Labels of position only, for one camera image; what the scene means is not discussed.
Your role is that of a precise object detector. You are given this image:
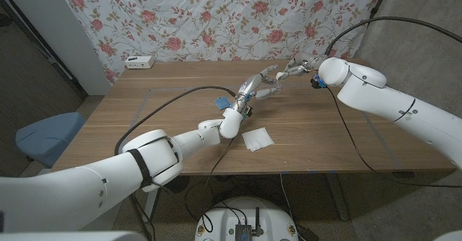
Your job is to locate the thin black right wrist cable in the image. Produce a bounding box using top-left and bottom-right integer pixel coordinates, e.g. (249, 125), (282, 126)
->
(326, 87), (462, 188)

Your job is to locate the floral rose backdrop cloth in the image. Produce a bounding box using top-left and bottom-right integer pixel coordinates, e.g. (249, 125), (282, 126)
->
(59, 0), (383, 85)

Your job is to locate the white table leg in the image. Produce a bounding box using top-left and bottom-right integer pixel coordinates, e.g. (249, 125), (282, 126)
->
(141, 188), (160, 224)

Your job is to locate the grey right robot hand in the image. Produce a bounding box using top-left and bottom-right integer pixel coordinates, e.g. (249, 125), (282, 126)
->
(276, 52), (326, 82)

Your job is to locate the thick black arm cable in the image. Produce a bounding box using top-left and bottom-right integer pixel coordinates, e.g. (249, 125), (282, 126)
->
(114, 85), (237, 156)
(324, 16), (462, 56)

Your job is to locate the thin black left wrist cable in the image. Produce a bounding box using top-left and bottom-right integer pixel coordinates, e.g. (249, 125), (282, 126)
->
(183, 138), (235, 235)

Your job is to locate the clear bottle with white cap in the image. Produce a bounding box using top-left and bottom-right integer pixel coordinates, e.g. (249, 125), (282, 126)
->
(267, 71), (285, 94)

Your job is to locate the white robot torso base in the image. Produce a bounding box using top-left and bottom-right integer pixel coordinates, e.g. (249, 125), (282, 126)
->
(193, 196), (300, 241)

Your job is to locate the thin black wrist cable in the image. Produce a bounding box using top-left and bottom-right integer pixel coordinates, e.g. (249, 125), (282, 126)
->
(326, 87), (462, 188)
(183, 138), (235, 235)

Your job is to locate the black power adapter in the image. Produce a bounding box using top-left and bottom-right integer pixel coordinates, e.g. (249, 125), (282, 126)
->
(295, 224), (319, 241)

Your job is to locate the white folded tissue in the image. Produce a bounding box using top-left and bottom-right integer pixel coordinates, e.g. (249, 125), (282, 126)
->
(241, 127), (275, 152)

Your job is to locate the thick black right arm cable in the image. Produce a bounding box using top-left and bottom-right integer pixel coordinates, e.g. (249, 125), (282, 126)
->
(324, 16), (462, 56)

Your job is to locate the white wall panel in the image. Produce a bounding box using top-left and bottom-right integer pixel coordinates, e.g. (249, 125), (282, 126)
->
(0, 0), (112, 96)

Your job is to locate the blue card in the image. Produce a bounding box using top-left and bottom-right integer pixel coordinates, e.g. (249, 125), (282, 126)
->
(213, 96), (232, 111)

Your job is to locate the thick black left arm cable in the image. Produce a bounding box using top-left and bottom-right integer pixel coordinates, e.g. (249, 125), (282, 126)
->
(114, 85), (237, 156)

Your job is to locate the black module with antenna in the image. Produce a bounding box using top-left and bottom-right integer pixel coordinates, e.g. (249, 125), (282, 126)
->
(235, 207), (264, 241)

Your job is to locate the grey table leg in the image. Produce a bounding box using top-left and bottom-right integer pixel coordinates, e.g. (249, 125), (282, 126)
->
(324, 172), (350, 222)

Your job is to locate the black floor cable tangle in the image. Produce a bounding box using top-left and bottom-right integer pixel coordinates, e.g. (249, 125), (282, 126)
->
(183, 178), (289, 222)

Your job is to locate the blue chair seat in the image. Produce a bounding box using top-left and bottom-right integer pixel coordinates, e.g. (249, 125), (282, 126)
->
(14, 111), (87, 169)

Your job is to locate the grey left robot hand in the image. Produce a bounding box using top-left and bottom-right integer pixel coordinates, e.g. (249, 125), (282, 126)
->
(230, 64), (284, 116)

